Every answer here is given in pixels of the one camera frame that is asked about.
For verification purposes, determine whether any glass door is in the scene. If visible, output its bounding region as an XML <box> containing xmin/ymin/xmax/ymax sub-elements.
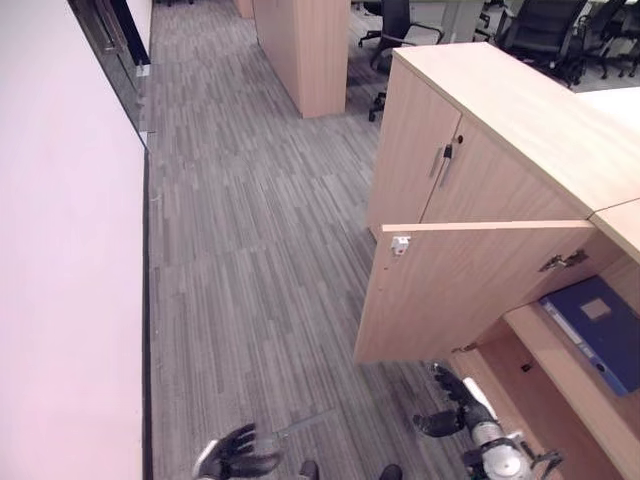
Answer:
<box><xmin>67</xmin><ymin>0</ymin><xmax>157</xmax><ymax>149</ymax></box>

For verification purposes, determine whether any wooden office cabinet open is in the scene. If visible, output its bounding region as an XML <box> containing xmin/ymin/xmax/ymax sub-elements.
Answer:
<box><xmin>449</xmin><ymin>198</ymin><xmax>640</xmax><ymax>480</ymax></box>

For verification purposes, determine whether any blue lever arch folder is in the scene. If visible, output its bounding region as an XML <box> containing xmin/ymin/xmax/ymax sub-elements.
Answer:
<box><xmin>537</xmin><ymin>274</ymin><xmax>640</xmax><ymax>399</ymax></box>

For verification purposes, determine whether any tall wooden partition cabinet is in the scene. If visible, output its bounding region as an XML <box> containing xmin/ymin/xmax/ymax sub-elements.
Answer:
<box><xmin>234</xmin><ymin>0</ymin><xmax>349</xmax><ymax>120</ymax></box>

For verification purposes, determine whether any black office chair base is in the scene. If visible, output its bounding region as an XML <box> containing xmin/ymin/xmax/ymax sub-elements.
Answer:
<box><xmin>368</xmin><ymin>91</ymin><xmax>389</xmax><ymax>123</ymax></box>

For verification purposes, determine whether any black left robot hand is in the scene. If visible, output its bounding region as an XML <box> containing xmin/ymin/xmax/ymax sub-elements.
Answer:
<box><xmin>192</xmin><ymin>422</ymin><xmax>284</xmax><ymax>480</ymax></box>

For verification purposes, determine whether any open wooden cabinet door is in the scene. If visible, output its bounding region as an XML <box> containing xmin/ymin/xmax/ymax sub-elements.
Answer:
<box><xmin>353</xmin><ymin>219</ymin><xmax>597</xmax><ymax>365</ymax></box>

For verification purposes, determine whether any black office chair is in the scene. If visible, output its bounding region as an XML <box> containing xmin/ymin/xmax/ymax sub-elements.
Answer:
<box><xmin>587</xmin><ymin>0</ymin><xmax>640</xmax><ymax>80</ymax></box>
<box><xmin>497</xmin><ymin>0</ymin><xmax>601</xmax><ymax>90</ymax></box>
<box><xmin>356</xmin><ymin>0</ymin><xmax>446</xmax><ymax>72</ymax></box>

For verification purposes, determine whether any black baseboard strip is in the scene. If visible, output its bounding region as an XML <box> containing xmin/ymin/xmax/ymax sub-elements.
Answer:
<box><xmin>141</xmin><ymin>148</ymin><xmax>154</xmax><ymax>480</ymax></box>

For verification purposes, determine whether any wooden office cabinet closed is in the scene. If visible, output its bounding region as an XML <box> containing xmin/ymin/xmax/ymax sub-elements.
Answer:
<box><xmin>366</xmin><ymin>41</ymin><xmax>640</xmax><ymax>236</ymax></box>

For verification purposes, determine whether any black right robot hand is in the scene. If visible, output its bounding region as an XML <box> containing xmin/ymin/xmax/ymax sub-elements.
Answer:
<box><xmin>412</xmin><ymin>362</ymin><xmax>500</xmax><ymax>438</ymax></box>

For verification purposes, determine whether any wooden cabinet shelf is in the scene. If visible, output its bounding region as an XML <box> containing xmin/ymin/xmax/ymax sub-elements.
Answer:
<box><xmin>502</xmin><ymin>302</ymin><xmax>640</xmax><ymax>454</ymax></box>

